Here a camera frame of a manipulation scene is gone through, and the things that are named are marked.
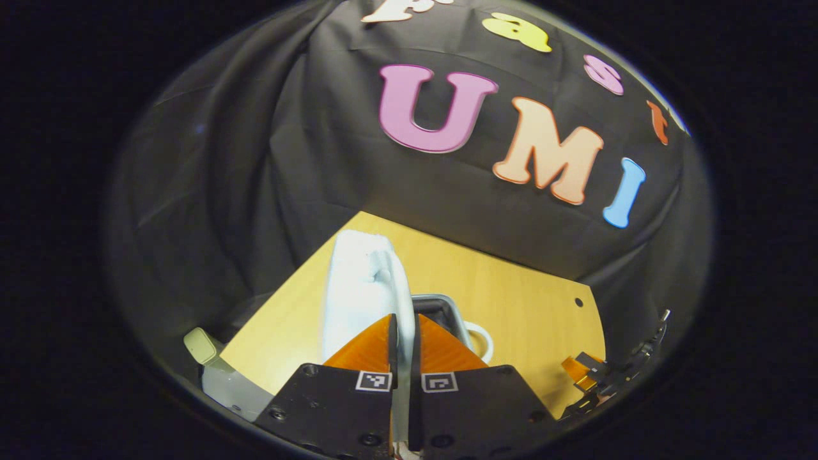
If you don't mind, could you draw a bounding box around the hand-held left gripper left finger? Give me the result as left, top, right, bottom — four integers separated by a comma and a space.
253, 313, 399, 460

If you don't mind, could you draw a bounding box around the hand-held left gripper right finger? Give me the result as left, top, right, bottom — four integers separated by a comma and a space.
408, 312, 558, 460

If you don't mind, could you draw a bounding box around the light blue cloud-shaped suitcase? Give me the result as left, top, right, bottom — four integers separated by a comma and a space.
320, 229, 495, 448

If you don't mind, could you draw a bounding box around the pale grey chair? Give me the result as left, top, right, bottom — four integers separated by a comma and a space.
183, 327, 275, 422

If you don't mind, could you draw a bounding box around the black backdrop cloth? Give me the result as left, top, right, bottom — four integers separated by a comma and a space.
105, 0, 714, 410

